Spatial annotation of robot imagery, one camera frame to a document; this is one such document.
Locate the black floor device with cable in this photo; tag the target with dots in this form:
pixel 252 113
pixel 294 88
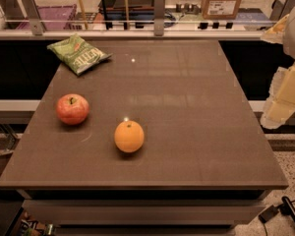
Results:
pixel 286 208

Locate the orange fruit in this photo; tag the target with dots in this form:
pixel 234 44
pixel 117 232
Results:
pixel 129 136

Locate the red apple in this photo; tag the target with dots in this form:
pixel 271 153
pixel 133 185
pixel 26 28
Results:
pixel 72 109

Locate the left metal railing bracket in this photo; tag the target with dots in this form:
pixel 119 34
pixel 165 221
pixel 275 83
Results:
pixel 35 23

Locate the middle metal railing bracket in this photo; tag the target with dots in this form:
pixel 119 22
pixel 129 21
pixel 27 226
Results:
pixel 159 11

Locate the metal railing bracket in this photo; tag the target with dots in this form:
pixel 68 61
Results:
pixel 281 8
pixel 159 11
pixel 35 23

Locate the right metal railing bracket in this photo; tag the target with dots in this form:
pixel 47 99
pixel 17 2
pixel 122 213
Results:
pixel 281 8

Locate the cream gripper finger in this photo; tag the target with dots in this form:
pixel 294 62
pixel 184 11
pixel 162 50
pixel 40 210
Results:
pixel 280 105
pixel 276 32

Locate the purple plastic crate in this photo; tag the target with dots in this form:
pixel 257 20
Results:
pixel 57 17

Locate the cardboard box with label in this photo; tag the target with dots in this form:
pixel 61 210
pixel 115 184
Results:
pixel 220 9

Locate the green jalapeno chip bag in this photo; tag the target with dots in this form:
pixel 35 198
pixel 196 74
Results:
pixel 78 54

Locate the horizontal metal railing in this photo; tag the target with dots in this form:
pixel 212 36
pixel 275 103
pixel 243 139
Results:
pixel 132 34

